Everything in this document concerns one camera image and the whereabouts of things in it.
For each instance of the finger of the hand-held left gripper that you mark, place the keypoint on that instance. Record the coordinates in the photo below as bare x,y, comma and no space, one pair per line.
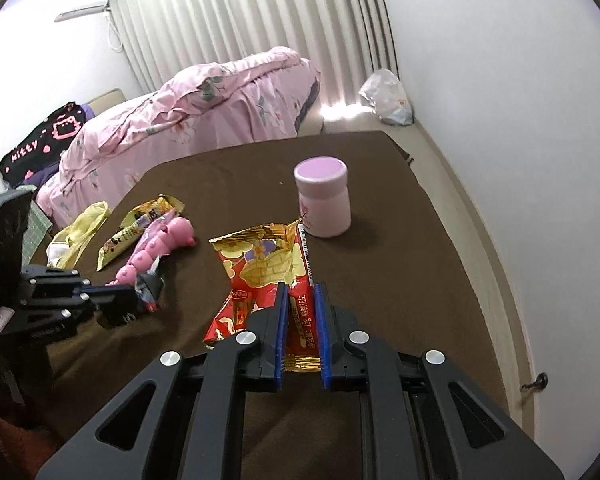
120,305

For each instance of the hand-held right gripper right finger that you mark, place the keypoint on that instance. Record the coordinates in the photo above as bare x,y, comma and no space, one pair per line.
322,335

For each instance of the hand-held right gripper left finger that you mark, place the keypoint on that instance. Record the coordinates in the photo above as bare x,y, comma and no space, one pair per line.
281,330

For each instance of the narrow red gold packet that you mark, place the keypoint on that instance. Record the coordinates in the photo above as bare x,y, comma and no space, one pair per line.
302,325

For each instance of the red gold snack wrapper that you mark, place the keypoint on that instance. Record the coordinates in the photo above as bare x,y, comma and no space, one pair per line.
260,265

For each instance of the pink toy figure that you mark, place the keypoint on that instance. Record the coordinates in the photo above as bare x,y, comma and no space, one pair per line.
155,245

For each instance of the pale pink plastic jar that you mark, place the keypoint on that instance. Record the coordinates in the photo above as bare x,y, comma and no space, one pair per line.
325,205

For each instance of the green checked cloth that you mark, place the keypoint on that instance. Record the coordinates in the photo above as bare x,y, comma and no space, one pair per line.
35,230

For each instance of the yellow black snack wrapper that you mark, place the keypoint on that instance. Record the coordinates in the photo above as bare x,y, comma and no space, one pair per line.
125,232

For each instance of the yellow plastic bag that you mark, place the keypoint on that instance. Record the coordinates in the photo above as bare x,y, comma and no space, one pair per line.
87,220

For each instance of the black pink printed pillow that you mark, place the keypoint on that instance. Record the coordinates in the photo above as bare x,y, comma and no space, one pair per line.
45,140

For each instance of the beige headboard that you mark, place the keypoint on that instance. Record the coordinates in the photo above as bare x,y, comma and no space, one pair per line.
107,102

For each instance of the dark red cloth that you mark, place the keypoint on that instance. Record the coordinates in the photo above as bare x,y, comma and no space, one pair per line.
10,445

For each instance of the pink floral bedding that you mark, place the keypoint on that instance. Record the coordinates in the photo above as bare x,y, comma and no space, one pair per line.
205,105

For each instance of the white plastic bag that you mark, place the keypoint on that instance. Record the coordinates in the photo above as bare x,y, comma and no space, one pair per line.
387,97

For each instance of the white pleated curtain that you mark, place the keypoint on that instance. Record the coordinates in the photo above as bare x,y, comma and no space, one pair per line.
255,10

